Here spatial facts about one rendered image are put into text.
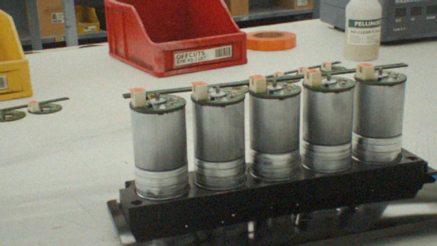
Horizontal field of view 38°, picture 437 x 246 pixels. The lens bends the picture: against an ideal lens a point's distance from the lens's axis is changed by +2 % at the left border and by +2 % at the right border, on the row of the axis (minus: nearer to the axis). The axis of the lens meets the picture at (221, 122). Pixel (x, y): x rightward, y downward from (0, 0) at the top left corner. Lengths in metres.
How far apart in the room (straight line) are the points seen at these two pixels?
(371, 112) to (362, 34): 0.32
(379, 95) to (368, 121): 0.01
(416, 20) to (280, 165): 0.44
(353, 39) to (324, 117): 0.34
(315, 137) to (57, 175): 0.15
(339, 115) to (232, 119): 0.05
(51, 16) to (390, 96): 4.12
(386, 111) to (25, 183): 0.20
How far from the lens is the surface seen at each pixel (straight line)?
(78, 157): 0.40
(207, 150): 0.28
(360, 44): 0.63
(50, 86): 0.57
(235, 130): 0.28
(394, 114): 0.32
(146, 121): 0.27
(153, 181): 0.28
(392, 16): 0.70
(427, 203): 0.31
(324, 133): 0.30
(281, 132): 0.29
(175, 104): 0.28
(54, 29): 4.41
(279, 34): 0.72
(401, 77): 0.32
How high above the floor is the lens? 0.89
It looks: 18 degrees down
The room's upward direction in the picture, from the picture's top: 1 degrees counter-clockwise
